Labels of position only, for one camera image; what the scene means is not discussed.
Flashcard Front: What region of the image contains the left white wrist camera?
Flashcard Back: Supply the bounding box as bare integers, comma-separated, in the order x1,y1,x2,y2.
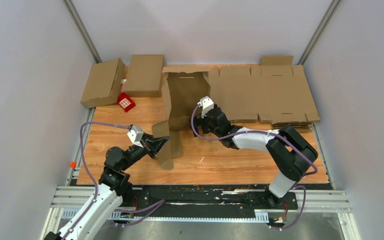
127,125,144,148

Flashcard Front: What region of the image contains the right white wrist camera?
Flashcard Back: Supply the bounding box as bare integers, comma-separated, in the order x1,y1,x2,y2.
197,96,215,118

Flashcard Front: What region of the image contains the orange button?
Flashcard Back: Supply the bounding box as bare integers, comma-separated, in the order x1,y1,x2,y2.
70,161,77,168

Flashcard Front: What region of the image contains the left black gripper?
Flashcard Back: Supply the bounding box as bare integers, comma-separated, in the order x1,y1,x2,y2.
120,132,171,172

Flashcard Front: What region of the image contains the red plastic block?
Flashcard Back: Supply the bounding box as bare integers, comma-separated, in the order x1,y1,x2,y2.
116,92,136,113

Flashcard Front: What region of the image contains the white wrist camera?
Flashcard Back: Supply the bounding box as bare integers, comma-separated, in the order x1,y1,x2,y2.
127,125,144,148
197,96,215,118

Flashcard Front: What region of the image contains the pink white small item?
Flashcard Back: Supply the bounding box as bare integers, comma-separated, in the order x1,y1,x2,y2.
120,79,127,93

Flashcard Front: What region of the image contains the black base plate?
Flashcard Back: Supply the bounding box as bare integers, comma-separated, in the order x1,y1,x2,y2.
119,185,300,219

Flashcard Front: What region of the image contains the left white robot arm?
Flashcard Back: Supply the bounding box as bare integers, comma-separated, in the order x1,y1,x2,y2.
44,133,170,240

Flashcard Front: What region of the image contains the cardboard box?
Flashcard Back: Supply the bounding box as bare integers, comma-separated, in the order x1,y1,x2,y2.
80,58,125,109
151,65,211,171
124,54,165,98

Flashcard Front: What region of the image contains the stack of flat cardboard sheets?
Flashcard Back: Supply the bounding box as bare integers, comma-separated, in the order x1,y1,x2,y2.
208,55,321,126

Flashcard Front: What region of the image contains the folded cardboard box upright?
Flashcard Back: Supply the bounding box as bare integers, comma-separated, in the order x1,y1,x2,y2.
124,54,165,98

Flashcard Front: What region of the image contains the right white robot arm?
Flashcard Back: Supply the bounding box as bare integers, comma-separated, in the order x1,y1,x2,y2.
189,106,318,209

